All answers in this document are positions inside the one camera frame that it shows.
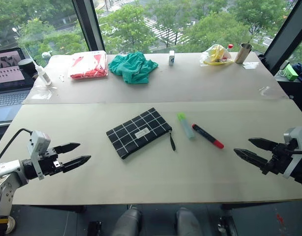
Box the dark rounded grey shape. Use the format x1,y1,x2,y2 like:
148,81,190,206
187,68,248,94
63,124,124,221
111,206,143,236

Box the black red marker pen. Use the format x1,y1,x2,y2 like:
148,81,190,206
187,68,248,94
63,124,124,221
191,123,225,150

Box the green highlighter pen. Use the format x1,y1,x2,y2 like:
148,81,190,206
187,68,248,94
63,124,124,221
177,112,196,141

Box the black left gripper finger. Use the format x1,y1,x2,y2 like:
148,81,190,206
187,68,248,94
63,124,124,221
54,142,81,154
59,155,92,173

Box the white charger with cable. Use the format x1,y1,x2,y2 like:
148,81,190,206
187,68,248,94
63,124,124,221
278,60,290,77

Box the green box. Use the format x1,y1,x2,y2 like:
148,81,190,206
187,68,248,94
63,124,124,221
285,64,300,82

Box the black cylinder speaker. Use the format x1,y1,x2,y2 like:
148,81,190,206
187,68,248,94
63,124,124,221
18,58,39,77

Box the yellow plastic bag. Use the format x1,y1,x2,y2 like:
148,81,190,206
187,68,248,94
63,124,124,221
199,44,235,67

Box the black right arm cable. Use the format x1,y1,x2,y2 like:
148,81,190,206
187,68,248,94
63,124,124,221
285,145,302,156

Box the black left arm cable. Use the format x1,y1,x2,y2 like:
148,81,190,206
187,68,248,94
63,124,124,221
0,128,33,165

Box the black white-grid pencil case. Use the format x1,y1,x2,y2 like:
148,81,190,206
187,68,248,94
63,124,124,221
106,107,177,160

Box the laptop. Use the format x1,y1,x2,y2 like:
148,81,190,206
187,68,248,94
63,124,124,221
0,48,35,123

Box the crumpled green cloth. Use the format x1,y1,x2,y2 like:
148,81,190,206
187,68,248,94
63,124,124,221
108,52,159,85

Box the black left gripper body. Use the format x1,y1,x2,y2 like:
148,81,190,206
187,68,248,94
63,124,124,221
39,147,64,177

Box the metal cup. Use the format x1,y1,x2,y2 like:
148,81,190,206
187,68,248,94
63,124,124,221
234,43,254,65

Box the white squeeze bottle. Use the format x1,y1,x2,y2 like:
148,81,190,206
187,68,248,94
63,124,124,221
29,58,53,87

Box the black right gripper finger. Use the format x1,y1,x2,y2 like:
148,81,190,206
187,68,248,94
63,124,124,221
248,138,280,151
234,148,269,171

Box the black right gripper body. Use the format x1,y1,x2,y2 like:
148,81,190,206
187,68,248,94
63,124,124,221
261,140,298,176

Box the clear plastic sheet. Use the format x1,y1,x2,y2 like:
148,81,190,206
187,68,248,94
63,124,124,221
242,61,260,70
30,86,59,100
258,86,281,98

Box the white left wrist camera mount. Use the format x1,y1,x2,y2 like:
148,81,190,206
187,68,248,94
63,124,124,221
27,130,51,181

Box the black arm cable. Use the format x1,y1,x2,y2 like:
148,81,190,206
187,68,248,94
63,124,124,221
0,128,33,165
285,145,302,156

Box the pale green round object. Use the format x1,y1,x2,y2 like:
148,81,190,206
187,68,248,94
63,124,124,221
41,50,54,61

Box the red garment in plastic bag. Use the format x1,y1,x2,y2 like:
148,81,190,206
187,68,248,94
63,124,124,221
67,50,109,80

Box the black window frame post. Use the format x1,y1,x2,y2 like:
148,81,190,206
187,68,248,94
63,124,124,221
262,0,302,75
71,0,106,53

